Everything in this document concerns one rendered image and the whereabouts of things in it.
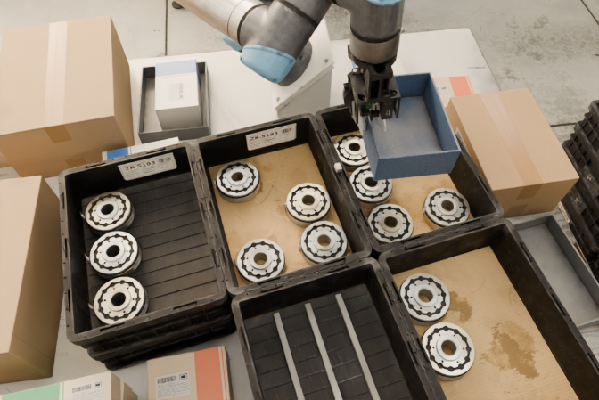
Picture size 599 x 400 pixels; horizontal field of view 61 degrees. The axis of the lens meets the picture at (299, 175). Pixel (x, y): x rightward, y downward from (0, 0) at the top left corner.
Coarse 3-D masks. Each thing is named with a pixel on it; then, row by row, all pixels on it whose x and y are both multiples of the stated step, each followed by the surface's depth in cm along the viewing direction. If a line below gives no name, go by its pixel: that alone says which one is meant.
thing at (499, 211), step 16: (320, 112) 122; (320, 128) 119; (336, 160) 114; (464, 160) 115; (480, 176) 112; (352, 192) 109; (496, 208) 107; (368, 224) 105; (464, 224) 105; (400, 240) 103; (416, 240) 103
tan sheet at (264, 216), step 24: (216, 168) 125; (264, 168) 125; (288, 168) 125; (312, 168) 125; (216, 192) 121; (264, 192) 121; (288, 192) 121; (240, 216) 117; (264, 216) 117; (288, 216) 117; (336, 216) 117; (240, 240) 114; (288, 240) 114; (288, 264) 111
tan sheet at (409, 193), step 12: (396, 180) 123; (408, 180) 123; (420, 180) 123; (432, 180) 123; (444, 180) 123; (396, 192) 121; (408, 192) 121; (420, 192) 121; (396, 204) 119; (408, 204) 119; (420, 204) 119; (420, 216) 117; (420, 228) 116
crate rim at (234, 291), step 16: (240, 128) 119; (256, 128) 119; (320, 144) 117; (336, 176) 113; (208, 192) 109; (208, 208) 107; (352, 208) 107; (368, 240) 103; (224, 256) 102; (352, 256) 101; (368, 256) 101; (224, 272) 99; (304, 272) 99; (240, 288) 97; (256, 288) 97
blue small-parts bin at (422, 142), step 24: (408, 96) 105; (432, 96) 100; (408, 120) 102; (432, 120) 101; (384, 144) 98; (408, 144) 98; (432, 144) 98; (456, 144) 90; (384, 168) 91; (408, 168) 92; (432, 168) 93
